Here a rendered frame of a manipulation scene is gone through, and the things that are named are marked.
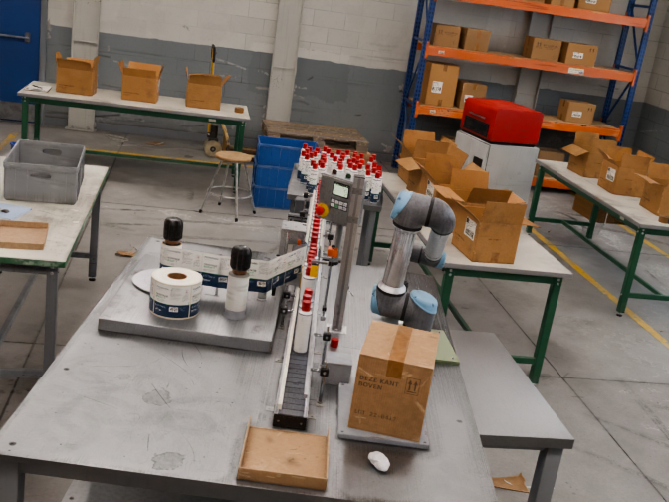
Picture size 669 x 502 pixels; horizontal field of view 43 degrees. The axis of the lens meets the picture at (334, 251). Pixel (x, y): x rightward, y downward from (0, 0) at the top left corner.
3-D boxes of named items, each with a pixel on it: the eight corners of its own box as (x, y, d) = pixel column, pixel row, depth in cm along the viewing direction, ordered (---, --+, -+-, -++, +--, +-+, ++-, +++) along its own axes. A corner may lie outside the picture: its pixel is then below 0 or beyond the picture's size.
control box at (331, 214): (328, 213, 360) (334, 169, 354) (360, 224, 351) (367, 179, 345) (314, 216, 352) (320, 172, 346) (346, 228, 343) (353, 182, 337)
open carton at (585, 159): (555, 166, 822) (563, 128, 811) (602, 171, 834) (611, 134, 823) (571, 176, 789) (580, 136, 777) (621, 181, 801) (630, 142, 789)
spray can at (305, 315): (293, 347, 324) (300, 297, 318) (307, 349, 325) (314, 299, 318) (292, 353, 319) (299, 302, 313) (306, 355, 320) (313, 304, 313)
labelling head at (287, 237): (276, 272, 400) (282, 220, 392) (303, 276, 400) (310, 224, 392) (273, 282, 386) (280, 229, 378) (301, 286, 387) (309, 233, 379)
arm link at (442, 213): (465, 199, 318) (446, 252, 363) (436, 192, 319) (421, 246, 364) (459, 225, 314) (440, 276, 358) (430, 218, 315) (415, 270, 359)
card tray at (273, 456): (248, 426, 274) (249, 415, 273) (328, 437, 275) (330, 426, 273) (236, 479, 245) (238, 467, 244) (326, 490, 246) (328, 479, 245)
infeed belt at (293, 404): (302, 262, 433) (303, 254, 431) (319, 264, 433) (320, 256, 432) (276, 424, 276) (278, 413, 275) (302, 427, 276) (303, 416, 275)
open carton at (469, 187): (422, 219, 567) (431, 165, 555) (496, 226, 578) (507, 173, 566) (441, 241, 525) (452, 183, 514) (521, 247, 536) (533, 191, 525)
